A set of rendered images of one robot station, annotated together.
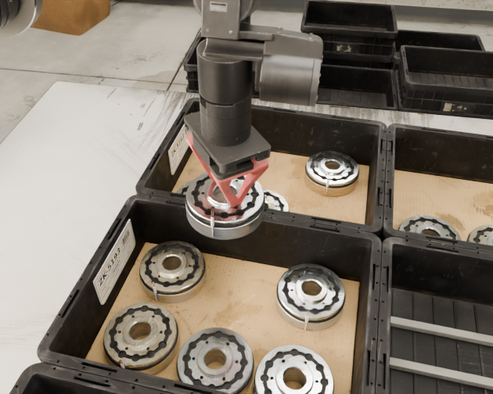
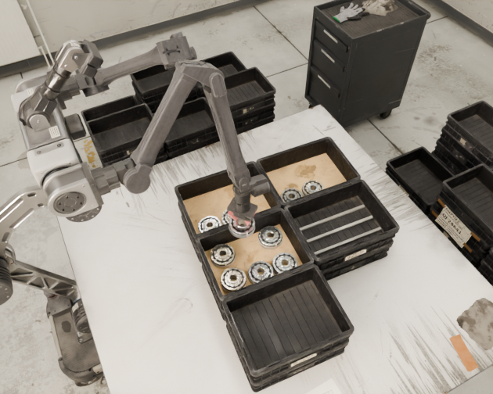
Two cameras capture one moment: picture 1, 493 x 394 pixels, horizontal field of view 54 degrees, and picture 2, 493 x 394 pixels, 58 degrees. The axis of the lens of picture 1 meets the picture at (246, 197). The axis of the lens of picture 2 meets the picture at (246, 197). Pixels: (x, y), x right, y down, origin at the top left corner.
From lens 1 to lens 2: 1.22 m
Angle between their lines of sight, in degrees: 25
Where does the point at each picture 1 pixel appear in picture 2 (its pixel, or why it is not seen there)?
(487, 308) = (318, 210)
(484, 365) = (326, 228)
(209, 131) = (242, 210)
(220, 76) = (246, 198)
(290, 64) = (261, 186)
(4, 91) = not seen: outside the picture
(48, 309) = (174, 299)
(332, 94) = (178, 123)
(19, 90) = not seen: outside the picture
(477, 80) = (248, 84)
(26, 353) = (182, 316)
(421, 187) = (275, 177)
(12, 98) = not seen: outside the picture
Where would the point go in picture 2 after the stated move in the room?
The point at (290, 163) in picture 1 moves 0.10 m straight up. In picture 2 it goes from (224, 191) to (223, 178)
